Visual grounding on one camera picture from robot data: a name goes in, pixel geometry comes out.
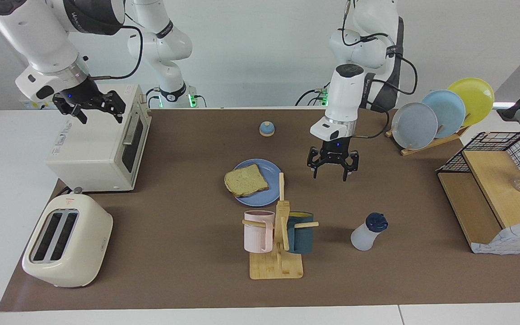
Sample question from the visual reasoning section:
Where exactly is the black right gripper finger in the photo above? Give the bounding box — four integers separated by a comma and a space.
100, 90, 126, 123
64, 103, 88, 125

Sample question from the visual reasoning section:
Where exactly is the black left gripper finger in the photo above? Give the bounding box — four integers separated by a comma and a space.
338, 149, 360, 182
306, 147, 329, 179

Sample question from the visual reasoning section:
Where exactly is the toasted bread slice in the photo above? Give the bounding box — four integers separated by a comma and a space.
224, 163, 269, 197

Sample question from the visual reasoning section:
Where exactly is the translucent bottle with blue cap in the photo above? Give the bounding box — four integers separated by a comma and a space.
350, 212, 389, 251

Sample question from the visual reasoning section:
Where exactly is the blue round plate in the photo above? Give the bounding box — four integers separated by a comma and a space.
229, 158, 283, 208

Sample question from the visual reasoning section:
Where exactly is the grey-blue plate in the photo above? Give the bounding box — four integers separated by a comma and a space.
391, 102, 438, 150

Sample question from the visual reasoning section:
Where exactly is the light blue plate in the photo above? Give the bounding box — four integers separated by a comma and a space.
422, 90, 466, 139

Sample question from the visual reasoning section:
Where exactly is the yellow plate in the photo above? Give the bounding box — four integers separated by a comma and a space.
447, 78, 495, 127

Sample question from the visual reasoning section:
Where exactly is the white toaster oven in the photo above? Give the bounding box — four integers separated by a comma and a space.
46, 84, 152, 192

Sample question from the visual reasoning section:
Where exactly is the dark teal mug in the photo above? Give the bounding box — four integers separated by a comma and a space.
287, 212, 315, 255

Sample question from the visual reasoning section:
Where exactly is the wooden dish rack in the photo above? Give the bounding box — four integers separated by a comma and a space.
385, 113, 472, 157

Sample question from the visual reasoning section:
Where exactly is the pink mug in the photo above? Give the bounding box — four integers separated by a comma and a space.
244, 210, 275, 253

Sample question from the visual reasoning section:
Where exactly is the wooden mug tree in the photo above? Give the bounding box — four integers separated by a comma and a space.
242, 172, 320, 280

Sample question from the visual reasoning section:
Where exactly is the cream two-slot toaster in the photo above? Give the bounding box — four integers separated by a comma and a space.
22, 192, 114, 288

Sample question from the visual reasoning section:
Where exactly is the brown table mat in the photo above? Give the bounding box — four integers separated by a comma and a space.
0, 108, 520, 312

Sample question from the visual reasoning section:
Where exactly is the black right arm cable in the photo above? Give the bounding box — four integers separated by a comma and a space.
86, 25, 144, 81

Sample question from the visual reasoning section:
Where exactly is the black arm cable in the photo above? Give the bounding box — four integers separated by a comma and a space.
86, 25, 144, 81
295, 0, 418, 139

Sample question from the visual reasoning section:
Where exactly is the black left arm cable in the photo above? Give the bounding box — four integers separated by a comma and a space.
295, 0, 418, 139

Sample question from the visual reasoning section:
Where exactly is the wooden shelf with wire basket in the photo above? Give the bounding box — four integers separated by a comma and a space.
436, 132, 520, 255

